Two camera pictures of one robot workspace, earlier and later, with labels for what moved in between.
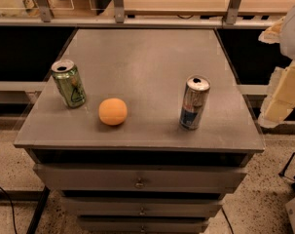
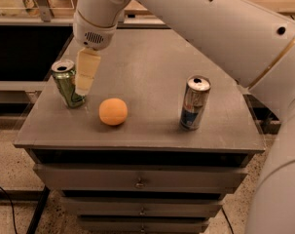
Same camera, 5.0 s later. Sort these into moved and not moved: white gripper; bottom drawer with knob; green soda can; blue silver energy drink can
Moved: white gripper
Not moved: blue silver energy drink can; green soda can; bottom drawer with knob
